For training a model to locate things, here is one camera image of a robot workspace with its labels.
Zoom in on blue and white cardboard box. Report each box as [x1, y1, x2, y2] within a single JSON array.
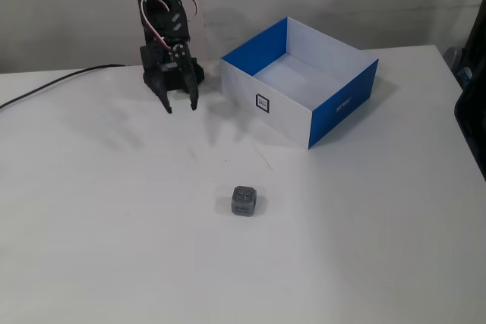
[[219, 16, 380, 149]]

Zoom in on blue label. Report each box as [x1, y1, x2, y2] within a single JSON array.
[[457, 67, 474, 88]]

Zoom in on white servo wire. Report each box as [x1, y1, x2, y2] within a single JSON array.
[[139, 0, 172, 52]]

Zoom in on black power cable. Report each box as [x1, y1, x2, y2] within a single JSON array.
[[0, 64, 132, 111]]

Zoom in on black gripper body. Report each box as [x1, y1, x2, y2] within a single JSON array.
[[140, 41, 190, 92]]

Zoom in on gray rounded object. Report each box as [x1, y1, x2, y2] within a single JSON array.
[[443, 46, 462, 74]]

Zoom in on black moulded case tray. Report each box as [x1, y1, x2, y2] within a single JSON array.
[[453, 88, 486, 183]]

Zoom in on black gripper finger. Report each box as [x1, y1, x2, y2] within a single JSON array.
[[171, 42, 201, 112], [143, 69, 173, 115]]

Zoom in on gray block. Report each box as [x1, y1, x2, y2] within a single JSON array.
[[230, 186, 256, 219]]

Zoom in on red servo wire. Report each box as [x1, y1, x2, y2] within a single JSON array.
[[174, 0, 200, 20]]

